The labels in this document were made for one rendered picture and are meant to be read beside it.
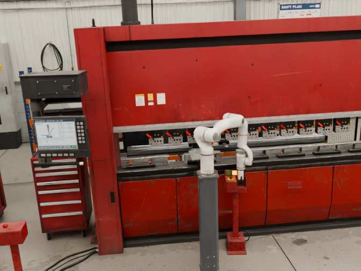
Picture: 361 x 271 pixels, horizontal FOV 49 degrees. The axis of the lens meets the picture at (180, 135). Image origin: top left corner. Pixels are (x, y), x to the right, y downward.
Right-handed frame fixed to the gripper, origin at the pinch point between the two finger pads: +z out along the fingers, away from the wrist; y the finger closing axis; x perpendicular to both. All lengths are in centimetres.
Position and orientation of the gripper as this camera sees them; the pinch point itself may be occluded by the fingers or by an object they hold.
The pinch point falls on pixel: (240, 182)
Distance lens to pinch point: 402.7
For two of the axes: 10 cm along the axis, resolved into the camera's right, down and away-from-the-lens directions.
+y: -0.2, 3.6, -9.3
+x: 10.0, -0.3, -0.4
